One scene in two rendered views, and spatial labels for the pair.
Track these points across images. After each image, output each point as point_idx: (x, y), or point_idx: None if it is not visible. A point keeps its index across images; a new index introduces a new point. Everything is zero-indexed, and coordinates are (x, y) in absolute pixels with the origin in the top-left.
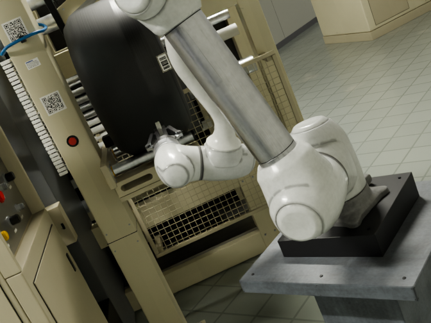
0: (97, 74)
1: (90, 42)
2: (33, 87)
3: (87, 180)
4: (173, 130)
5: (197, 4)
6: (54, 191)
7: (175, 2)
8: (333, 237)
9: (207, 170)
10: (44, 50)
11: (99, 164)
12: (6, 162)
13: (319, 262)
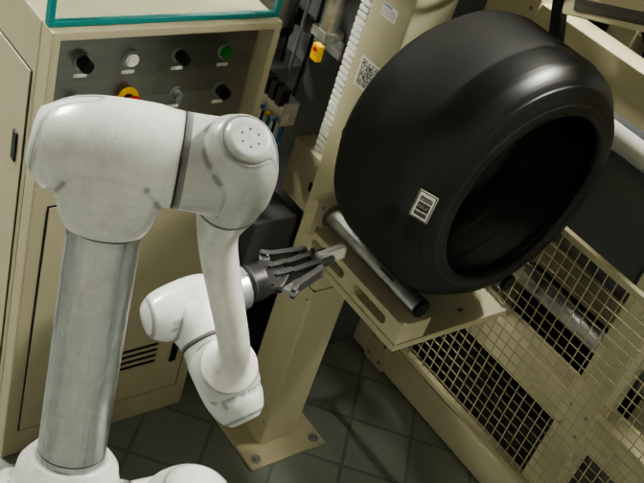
0: (359, 119)
1: (401, 77)
2: (368, 36)
3: (324, 187)
4: (301, 278)
5: (97, 237)
6: None
7: (61, 205)
8: None
9: (186, 358)
10: (409, 15)
11: None
12: (251, 73)
13: None
